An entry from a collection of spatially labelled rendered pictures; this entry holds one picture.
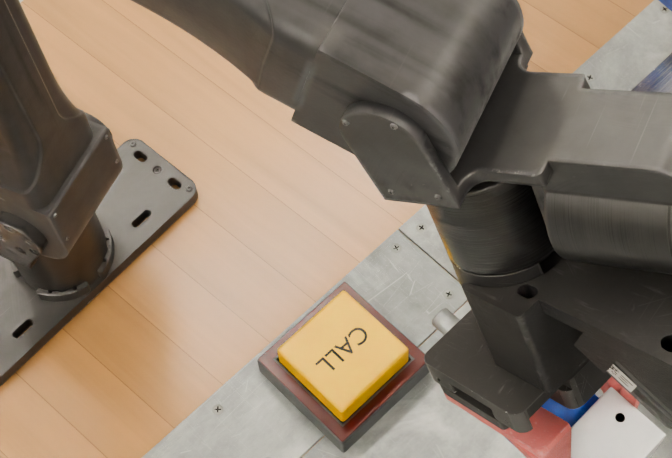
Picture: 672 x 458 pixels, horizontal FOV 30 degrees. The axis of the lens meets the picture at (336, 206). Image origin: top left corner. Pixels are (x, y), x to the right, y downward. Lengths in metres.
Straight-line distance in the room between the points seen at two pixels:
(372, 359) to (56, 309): 0.22
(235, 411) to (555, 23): 0.39
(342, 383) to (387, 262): 0.11
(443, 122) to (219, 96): 0.51
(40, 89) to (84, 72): 0.29
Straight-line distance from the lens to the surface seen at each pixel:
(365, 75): 0.44
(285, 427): 0.82
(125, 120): 0.94
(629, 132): 0.47
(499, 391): 0.57
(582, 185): 0.48
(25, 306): 0.87
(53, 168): 0.72
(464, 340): 0.59
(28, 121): 0.69
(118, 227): 0.88
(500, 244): 0.52
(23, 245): 0.77
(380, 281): 0.85
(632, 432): 0.65
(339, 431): 0.79
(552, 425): 0.58
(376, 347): 0.79
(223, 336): 0.85
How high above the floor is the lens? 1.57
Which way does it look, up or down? 60 degrees down
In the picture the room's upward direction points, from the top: 5 degrees counter-clockwise
